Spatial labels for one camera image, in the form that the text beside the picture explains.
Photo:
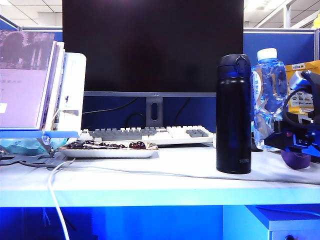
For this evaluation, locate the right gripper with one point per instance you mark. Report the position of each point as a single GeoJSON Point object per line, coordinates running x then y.
{"type": "Point", "coordinates": [302, 122]}

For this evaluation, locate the clear mineral water bottle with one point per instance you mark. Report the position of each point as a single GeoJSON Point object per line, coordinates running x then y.
{"type": "Point", "coordinates": [268, 82]}

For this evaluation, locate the black thermos flask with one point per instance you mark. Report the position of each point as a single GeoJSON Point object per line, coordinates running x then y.
{"type": "Point", "coordinates": [232, 112]}

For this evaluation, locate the yellow printed paper bag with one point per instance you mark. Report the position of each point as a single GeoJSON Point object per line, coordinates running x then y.
{"type": "Point", "coordinates": [312, 65]}

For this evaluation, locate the white drawer cabinet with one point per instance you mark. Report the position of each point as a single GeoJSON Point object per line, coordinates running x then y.
{"type": "Point", "coordinates": [287, 225]}

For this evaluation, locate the blue office partition panel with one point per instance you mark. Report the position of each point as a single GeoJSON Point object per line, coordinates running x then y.
{"type": "Point", "coordinates": [7, 25]}
{"type": "Point", "coordinates": [250, 50]}

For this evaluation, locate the white and grey keyboard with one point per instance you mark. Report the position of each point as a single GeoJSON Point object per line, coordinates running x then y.
{"type": "Point", "coordinates": [175, 133]}

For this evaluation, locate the yellow duck toy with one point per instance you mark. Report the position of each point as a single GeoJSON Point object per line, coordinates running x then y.
{"type": "Point", "coordinates": [317, 23]}

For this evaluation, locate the grey monitor stand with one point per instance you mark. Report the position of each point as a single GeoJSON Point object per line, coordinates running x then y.
{"type": "Point", "coordinates": [148, 112]}

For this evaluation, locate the dark red cherry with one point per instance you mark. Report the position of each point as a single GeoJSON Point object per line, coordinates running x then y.
{"type": "Point", "coordinates": [133, 145]}
{"type": "Point", "coordinates": [141, 144]}

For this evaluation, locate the black computer monitor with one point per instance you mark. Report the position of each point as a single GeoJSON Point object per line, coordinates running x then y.
{"type": "Point", "coordinates": [150, 45]}

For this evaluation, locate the white rectangular plate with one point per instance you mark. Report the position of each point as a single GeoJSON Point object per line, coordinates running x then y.
{"type": "Point", "coordinates": [105, 153]}

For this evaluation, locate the books on blue stand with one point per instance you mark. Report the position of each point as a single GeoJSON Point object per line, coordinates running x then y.
{"type": "Point", "coordinates": [74, 82]}

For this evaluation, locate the white thick book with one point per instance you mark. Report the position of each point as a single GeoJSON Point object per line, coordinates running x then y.
{"type": "Point", "coordinates": [60, 75]}

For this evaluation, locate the pink cover book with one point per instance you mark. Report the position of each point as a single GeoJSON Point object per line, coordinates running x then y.
{"type": "Point", "coordinates": [22, 100]}

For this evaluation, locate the teal patterned pack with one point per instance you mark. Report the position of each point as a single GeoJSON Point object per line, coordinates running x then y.
{"type": "Point", "coordinates": [17, 147]}

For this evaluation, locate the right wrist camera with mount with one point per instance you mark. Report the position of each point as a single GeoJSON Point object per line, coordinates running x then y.
{"type": "Point", "coordinates": [297, 78]}

